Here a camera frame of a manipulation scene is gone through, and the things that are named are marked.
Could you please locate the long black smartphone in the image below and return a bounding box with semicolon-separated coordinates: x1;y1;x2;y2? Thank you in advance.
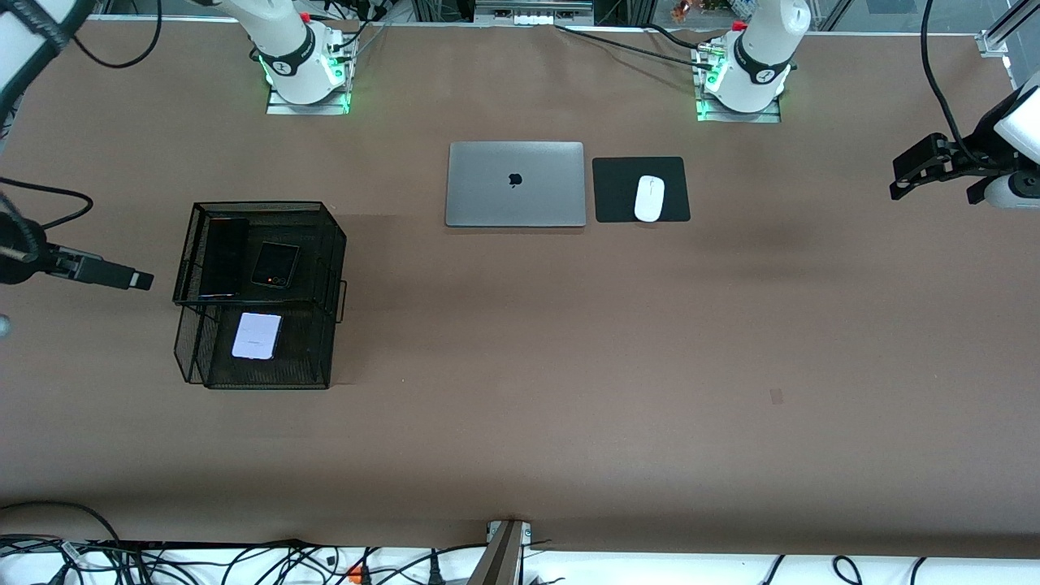
198;217;249;301

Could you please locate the lavender flip phone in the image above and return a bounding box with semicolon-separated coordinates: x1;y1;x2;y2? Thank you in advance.
231;312;284;361

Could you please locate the black flip phone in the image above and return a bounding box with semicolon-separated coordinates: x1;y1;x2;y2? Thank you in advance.
249;240;301;290

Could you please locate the black mesh two-tier tray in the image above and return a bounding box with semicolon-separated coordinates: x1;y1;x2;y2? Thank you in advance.
172;201;349;391

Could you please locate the white computer mouse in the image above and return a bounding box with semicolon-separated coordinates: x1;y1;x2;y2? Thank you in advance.
634;175;666;223

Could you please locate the black mouse pad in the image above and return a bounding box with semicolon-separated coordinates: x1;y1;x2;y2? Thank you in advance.
591;156;692;224

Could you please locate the grey closed laptop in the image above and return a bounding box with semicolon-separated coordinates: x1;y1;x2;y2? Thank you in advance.
444;141;587;229

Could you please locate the grey socket strip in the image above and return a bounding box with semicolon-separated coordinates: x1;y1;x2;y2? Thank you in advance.
475;0;594;25

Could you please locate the aluminium frame profile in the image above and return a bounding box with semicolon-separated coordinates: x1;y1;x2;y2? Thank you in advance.
979;0;1040;58

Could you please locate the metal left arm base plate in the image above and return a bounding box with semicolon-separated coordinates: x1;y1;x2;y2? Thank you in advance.
696;89;782;124

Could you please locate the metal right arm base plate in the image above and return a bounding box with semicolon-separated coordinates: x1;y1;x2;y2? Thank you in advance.
266;81;353;116

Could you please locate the thick black cable arc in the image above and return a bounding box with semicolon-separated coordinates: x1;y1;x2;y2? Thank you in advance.
0;500;123;545

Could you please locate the black cable across table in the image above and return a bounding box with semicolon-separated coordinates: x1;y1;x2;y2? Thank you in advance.
555;24;716;70

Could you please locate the grey metal camera mount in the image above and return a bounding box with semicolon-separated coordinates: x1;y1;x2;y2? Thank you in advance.
467;520;533;585

